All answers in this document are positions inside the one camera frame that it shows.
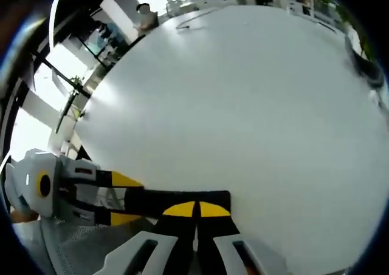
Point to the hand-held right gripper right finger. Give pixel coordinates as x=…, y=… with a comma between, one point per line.
x=218, y=244

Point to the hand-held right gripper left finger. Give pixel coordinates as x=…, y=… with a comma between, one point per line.
x=170, y=244

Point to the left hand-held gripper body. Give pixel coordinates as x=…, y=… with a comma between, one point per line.
x=33, y=181

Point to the black tripod stand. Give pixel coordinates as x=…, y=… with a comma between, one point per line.
x=70, y=96

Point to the grey cloth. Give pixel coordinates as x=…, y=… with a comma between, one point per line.
x=364, y=68

